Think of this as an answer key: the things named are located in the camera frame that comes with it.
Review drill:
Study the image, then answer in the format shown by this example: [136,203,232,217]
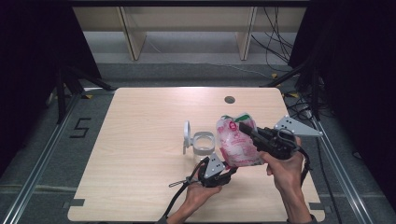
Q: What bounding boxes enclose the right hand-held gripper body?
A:
[255,115,324,161]

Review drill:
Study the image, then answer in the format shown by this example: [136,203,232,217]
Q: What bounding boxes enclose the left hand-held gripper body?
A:
[197,152,238,189]

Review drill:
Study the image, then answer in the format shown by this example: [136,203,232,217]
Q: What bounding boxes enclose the pink and white plastic bag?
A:
[215,112,265,169]

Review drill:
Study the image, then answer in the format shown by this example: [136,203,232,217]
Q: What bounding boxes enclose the clear container with white lid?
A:
[182,120,217,163]

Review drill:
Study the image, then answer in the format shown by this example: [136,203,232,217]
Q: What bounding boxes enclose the person's left hand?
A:
[184,181,223,213]

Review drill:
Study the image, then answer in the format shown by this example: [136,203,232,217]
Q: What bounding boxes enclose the person's right hand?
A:
[261,136,305,192]

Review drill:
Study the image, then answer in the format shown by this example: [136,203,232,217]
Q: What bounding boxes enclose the black metal stand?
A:
[55,65,117,125]
[260,58,322,121]

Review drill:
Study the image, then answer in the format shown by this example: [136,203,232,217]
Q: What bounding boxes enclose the black curtain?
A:
[288,0,396,214]
[0,0,105,176]

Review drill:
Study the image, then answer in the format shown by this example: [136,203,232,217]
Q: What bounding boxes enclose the light wooden shelf unit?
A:
[71,6,307,62]

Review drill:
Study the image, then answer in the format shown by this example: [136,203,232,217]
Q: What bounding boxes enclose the right hand-held gripper black cable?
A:
[278,128,313,189]

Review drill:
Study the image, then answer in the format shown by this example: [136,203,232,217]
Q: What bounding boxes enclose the hand-held gripper black cable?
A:
[278,128,313,189]
[162,156,210,220]

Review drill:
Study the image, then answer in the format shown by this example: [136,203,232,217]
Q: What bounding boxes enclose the grey cable tie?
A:
[168,178,191,189]

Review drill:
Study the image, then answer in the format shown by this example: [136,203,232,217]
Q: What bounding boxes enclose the tangled black floor cables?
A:
[283,92,316,123]

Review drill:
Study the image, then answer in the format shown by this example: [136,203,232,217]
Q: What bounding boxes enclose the left hand-held gripper black cable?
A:
[162,156,210,220]

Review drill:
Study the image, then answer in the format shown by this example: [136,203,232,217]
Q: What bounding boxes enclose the long black floor cable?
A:
[311,136,344,224]

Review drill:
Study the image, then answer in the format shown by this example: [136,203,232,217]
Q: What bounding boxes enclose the metal floor rail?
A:
[310,117,376,224]
[1,92,84,224]

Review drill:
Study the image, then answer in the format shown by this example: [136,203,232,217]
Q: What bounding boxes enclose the bundle of hanging black cables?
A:
[250,7,295,75]

